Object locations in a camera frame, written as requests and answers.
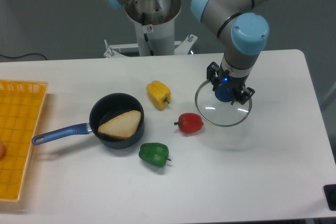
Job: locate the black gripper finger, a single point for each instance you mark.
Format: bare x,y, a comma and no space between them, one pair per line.
211,74
242,96

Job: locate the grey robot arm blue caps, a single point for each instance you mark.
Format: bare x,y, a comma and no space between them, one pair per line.
243,34

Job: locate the green bell pepper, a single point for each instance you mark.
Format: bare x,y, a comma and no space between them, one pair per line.
155,154

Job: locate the yellow woven basket tray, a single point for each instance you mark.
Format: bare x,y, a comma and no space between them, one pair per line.
21,106

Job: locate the dark pot blue handle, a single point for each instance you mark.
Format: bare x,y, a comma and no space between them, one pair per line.
105,109

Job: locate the glass pot lid blue knob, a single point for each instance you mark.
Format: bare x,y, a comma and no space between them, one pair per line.
218,107

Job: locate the toast bread slice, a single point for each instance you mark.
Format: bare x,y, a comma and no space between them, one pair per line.
122,126

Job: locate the red bell pepper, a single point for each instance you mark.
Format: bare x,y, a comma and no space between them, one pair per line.
189,123

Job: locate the black table corner device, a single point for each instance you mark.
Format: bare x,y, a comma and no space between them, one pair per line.
330,194

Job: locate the orange object in basket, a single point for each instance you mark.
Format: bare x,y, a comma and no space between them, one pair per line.
2,149

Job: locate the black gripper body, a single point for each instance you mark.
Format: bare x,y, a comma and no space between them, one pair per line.
234,85

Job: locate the yellow bell pepper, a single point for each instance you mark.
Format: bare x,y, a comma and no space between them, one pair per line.
159,94

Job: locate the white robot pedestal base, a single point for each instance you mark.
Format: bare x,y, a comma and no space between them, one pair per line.
154,24

